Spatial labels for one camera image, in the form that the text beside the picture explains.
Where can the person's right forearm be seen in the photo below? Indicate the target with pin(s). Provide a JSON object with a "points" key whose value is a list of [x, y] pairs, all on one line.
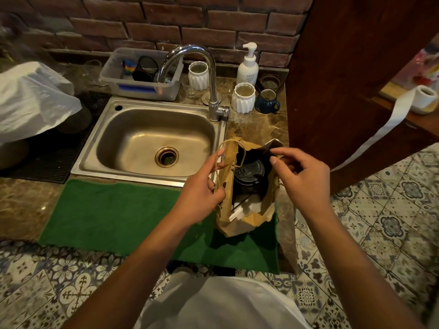
{"points": [[349, 270]]}

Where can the white wrapped straw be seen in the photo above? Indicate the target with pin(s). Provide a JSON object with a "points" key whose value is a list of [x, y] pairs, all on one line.
{"points": [[238, 213]]}

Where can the clear plastic tub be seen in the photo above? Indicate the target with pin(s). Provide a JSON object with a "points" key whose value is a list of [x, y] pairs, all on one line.
{"points": [[144, 89]]}

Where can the blue mug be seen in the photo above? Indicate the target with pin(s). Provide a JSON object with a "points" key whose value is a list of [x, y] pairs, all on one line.
{"points": [[265, 102]]}

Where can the brown paper bag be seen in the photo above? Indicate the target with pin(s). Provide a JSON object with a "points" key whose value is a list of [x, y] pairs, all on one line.
{"points": [[248, 222]]}

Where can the colourful striped item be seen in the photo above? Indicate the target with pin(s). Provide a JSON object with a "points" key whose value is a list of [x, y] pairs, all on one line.
{"points": [[128, 67]]}

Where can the brown glass bowl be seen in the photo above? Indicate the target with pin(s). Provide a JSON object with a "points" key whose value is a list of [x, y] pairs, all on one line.
{"points": [[271, 82]]}

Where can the small clear glass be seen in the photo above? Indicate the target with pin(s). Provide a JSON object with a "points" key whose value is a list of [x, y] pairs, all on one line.
{"points": [[188, 87]]}

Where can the clear drinking glass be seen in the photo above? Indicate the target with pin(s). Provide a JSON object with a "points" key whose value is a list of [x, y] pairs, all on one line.
{"points": [[92, 72]]}

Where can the white plastic bag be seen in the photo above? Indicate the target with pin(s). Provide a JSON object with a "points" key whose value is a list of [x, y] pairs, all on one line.
{"points": [[31, 99]]}

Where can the person's right thumb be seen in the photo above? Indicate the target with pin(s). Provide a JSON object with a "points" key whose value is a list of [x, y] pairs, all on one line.
{"points": [[279, 169]]}

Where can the person's left forearm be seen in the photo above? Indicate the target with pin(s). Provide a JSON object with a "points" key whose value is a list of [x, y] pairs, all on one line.
{"points": [[137, 270]]}

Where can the green mat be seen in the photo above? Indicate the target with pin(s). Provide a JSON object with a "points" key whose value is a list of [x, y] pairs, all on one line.
{"points": [[120, 215]]}

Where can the black drip mat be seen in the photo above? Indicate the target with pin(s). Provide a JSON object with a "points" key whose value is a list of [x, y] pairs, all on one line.
{"points": [[51, 161]]}

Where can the person's left thumb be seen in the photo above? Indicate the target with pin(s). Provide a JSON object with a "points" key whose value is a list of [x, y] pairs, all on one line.
{"points": [[221, 166]]}

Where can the colourful packets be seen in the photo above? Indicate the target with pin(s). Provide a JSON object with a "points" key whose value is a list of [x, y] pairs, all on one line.
{"points": [[420, 68]]}

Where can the person's white shirt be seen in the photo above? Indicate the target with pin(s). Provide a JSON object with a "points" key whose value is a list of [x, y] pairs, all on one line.
{"points": [[219, 304]]}

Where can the dark wooden cabinet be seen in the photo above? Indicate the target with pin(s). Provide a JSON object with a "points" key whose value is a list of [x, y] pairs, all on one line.
{"points": [[336, 82]]}

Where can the person's right hand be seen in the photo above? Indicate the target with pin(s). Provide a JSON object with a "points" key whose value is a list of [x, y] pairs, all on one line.
{"points": [[307, 184]]}

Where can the white ribbed cup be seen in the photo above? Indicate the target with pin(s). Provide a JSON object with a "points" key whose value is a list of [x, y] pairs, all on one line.
{"points": [[198, 76], [243, 98]]}

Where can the white soap pump bottle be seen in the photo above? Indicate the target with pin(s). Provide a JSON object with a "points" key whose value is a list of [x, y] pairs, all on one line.
{"points": [[247, 70]]}

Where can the white tissue roll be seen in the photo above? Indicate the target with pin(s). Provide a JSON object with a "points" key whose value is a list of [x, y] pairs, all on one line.
{"points": [[423, 97]]}

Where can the black cup with lid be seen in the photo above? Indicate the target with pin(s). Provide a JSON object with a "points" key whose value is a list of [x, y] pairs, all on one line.
{"points": [[250, 174]]}

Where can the person's left hand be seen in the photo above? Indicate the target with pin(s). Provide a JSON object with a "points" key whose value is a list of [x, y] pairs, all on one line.
{"points": [[197, 193]]}

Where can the stainless steel sink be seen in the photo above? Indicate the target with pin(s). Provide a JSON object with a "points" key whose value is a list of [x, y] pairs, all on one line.
{"points": [[147, 140]]}

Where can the chrome faucet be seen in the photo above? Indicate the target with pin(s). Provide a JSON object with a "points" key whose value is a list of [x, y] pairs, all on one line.
{"points": [[212, 99]]}

